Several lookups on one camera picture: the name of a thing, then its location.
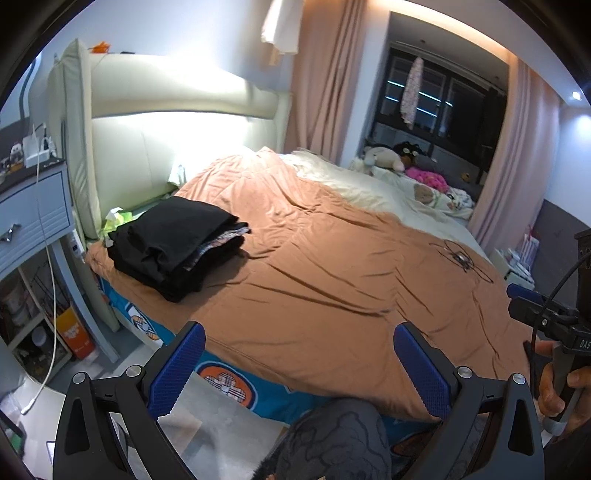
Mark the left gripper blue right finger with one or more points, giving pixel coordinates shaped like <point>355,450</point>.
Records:
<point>430,371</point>

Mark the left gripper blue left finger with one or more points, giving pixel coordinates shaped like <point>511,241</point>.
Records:
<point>169,369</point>

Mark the black pants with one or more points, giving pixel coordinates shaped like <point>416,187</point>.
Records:
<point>164,236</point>

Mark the person's right hand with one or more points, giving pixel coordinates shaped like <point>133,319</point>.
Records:
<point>549,401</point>

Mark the blue cartoon bed sheet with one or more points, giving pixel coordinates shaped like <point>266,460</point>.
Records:
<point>264,398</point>

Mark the stack of folded clothes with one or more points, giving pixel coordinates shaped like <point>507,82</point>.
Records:
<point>188,277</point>

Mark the orange bag under nightstand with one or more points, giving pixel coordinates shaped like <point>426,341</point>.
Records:
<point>74,334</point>

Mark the orange-brown blanket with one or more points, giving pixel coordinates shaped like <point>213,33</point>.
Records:
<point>312,299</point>

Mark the green tissue pack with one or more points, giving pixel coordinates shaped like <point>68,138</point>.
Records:
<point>113,219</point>

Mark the white bed sheet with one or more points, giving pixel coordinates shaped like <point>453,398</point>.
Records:
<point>376,195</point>

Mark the grey blue nightstand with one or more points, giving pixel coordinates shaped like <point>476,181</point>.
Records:
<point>42,274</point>

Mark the plush toys on bed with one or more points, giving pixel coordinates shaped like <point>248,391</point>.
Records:
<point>406,168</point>

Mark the cream padded headboard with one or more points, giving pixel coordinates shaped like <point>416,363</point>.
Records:
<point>134,127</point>

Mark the pink curtain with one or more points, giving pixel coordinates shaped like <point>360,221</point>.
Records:
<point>324,79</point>

